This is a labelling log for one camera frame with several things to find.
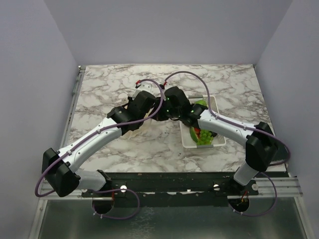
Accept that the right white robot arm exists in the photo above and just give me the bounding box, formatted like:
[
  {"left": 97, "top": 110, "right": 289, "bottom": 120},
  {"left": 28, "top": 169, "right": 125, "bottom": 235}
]
[{"left": 154, "top": 87, "right": 279, "bottom": 195}]

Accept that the black foam pad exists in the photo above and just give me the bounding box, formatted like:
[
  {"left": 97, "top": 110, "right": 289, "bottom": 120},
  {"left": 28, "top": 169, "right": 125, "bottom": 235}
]
[{"left": 270, "top": 142, "right": 289, "bottom": 166}]

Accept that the clear zip top bag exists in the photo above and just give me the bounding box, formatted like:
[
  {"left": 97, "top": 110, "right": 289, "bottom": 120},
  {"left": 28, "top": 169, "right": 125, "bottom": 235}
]
[{"left": 120, "top": 106, "right": 155, "bottom": 136}]

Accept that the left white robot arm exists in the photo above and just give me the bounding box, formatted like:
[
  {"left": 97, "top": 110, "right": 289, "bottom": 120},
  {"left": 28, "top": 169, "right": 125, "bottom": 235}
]
[{"left": 42, "top": 91, "right": 164, "bottom": 197}]

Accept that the watermelon slice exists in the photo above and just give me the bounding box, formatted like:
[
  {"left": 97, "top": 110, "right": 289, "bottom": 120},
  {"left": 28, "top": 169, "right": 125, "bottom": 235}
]
[{"left": 189, "top": 127, "right": 200, "bottom": 143}]

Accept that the aluminium rail frame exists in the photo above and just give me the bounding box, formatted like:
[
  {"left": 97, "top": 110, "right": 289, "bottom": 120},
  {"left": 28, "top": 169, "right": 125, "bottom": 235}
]
[{"left": 29, "top": 65, "right": 304, "bottom": 237}]

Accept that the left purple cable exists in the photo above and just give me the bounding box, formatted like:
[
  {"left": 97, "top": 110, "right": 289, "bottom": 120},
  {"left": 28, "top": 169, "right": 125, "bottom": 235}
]
[{"left": 34, "top": 79, "right": 166, "bottom": 220}]

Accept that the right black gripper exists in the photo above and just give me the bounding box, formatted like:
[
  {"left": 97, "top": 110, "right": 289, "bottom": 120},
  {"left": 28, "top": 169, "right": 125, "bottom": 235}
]
[{"left": 148, "top": 97, "right": 180, "bottom": 121}]

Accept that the green grape bunch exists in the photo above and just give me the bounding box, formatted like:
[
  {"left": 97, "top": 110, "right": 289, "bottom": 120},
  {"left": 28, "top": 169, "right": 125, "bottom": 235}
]
[{"left": 197, "top": 129, "right": 213, "bottom": 145}]

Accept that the white plastic basket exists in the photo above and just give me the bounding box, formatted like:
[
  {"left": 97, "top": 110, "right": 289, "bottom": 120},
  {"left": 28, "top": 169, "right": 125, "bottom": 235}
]
[{"left": 180, "top": 96, "right": 226, "bottom": 149}]

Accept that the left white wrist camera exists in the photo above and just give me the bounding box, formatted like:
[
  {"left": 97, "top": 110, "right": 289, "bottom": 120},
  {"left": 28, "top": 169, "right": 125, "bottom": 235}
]
[{"left": 133, "top": 81, "right": 152, "bottom": 97}]

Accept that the green lime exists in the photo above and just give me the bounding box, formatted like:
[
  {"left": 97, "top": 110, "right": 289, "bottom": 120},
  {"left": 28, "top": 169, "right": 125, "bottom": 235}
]
[{"left": 195, "top": 100, "right": 207, "bottom": 107}]

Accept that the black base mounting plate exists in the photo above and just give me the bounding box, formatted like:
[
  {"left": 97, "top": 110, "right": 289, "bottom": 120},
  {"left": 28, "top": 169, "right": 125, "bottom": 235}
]
[{"left": 82, "top": 172, "right": 258, "bottom": 208}]

